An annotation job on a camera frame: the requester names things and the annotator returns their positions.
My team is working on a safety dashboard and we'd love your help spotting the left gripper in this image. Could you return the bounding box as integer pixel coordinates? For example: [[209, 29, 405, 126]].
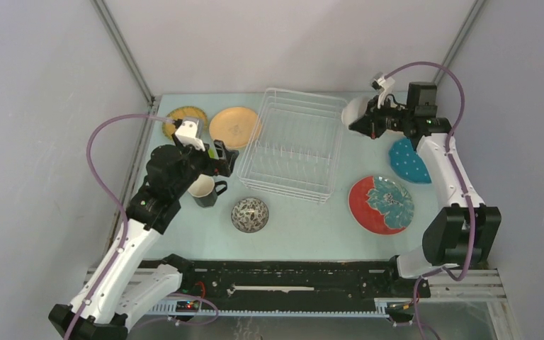
[[171, 132, 237, 198]]

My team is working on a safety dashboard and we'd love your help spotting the white ribbed bowl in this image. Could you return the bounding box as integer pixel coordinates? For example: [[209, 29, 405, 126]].
[[341, 96, 371, 128]]

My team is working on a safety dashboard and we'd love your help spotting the beige plate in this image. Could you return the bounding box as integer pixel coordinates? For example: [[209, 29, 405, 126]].
[[209, 107, 262, 149]]

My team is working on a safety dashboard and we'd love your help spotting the black mug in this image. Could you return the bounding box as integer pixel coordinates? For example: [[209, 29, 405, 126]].
[[188, 174, 228, 208]]

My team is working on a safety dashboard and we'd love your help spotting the blue polka dot plate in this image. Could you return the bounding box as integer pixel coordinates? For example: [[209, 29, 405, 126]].
[[388, 138, 431, 184]]

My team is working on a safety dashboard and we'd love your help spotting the yellow woven plate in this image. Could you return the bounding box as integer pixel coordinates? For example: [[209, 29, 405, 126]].
[[162, 106, 209, 140]]

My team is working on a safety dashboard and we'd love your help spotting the red patterned bowl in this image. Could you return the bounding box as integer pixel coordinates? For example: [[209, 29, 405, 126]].
[[231, 197, 270, 233]]

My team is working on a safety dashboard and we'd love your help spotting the white rimmed teal plate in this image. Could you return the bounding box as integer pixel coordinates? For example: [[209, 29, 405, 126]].
[[348, 176, 414, 236]]

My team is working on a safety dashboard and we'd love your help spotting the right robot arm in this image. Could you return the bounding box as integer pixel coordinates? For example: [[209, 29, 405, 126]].
[[341, 82, 502, 296]]

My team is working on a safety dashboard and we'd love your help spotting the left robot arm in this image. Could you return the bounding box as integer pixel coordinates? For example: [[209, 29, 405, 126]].
[[48, 140, 239, 339]]

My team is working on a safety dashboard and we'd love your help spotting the small circuit board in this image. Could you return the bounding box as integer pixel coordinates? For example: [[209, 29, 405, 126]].
[[175, 300, 200, 312]]

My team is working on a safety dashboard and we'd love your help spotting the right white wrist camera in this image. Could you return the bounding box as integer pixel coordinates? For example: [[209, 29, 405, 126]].
[[370, 72, 395, 108]]

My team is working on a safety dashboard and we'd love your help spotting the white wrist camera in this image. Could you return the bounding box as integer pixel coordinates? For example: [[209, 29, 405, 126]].
[[173, 117, 206, 151], [370, 72, 395, 108]]

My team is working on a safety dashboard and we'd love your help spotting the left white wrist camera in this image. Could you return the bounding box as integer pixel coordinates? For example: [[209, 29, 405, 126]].
[[173, 117, 206, 151]]

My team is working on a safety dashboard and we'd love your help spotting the white wire dish rack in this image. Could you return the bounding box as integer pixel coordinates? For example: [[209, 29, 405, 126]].
[[238, 88, 348, 203]]

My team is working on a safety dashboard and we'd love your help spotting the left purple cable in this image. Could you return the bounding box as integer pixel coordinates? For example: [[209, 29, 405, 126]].
[[63, 113, 220, 340]]

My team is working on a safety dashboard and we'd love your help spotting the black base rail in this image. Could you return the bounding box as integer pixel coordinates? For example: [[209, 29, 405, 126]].
[[164, 254, 431, 314]]

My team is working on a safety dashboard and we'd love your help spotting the aluminium frame rail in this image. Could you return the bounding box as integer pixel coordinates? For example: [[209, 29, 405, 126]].
[[80, 267, 509, 318]]

